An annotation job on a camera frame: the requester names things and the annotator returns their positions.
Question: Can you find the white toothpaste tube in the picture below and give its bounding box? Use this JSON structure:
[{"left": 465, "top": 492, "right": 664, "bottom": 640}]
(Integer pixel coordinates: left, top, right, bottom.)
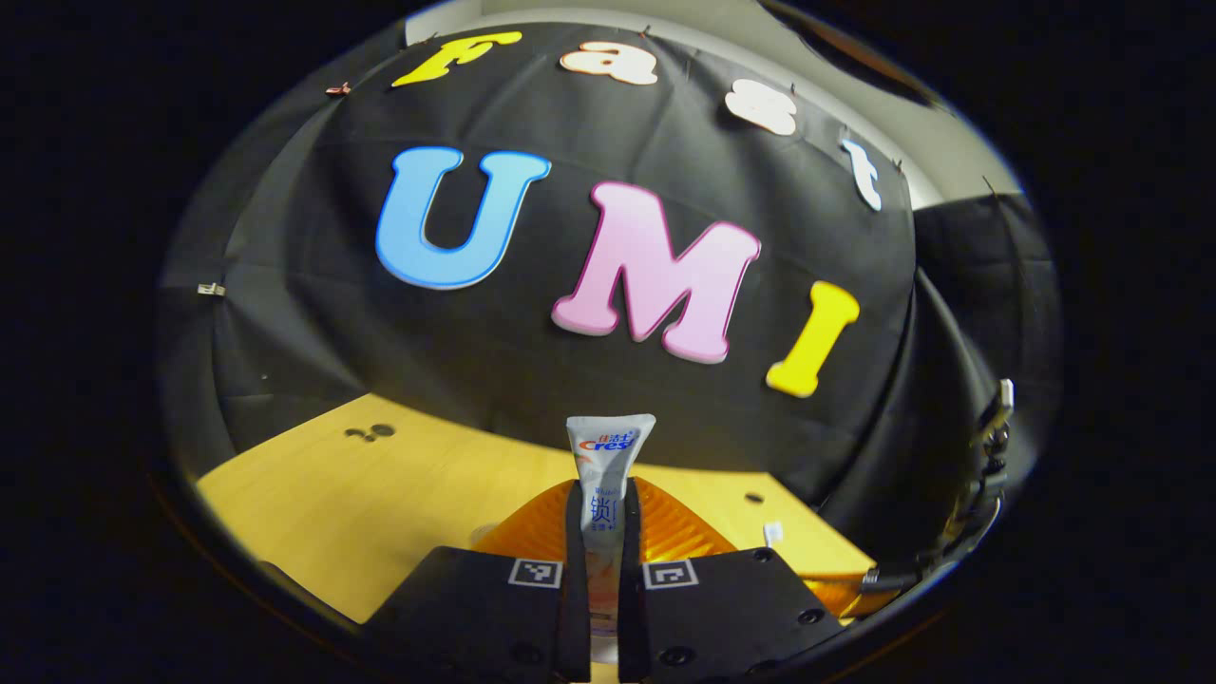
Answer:
[{"left": 566, "top": 413, "right": 657, "bottom": 666}]

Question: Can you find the dark side cloth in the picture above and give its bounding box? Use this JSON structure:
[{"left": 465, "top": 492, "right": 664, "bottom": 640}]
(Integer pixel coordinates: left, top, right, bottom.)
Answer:
[{"left": 907, "top": 193, "right": 1061, "bottom": 533}]

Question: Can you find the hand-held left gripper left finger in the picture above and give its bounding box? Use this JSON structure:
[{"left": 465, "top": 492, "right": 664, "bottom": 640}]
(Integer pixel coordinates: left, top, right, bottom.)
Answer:
[{"left": 366, "top": 478, "right": 593, "bottom": 684}]

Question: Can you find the black backdrop cloth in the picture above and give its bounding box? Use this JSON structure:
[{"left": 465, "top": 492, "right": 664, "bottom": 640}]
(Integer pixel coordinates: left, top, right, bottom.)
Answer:
[{"left": 157, "top": 21, "right": 918, "bottom": 504}]

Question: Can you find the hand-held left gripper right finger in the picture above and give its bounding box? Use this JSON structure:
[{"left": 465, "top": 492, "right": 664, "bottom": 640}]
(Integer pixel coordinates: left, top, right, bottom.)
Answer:
[{"left": 617, "top": 478, "right": 848, "bottom": 684}]

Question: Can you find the wooden desktop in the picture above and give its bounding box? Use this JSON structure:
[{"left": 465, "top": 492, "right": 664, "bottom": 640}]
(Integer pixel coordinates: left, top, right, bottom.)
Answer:
[{"left": 195, "top": 392, "right": 880, "bottom": 684}]

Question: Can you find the black cable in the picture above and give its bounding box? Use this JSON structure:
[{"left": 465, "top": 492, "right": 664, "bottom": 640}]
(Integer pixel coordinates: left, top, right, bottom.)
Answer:
[{"left": 860, "top": 494, "right": 1003, "bottom": 592}]

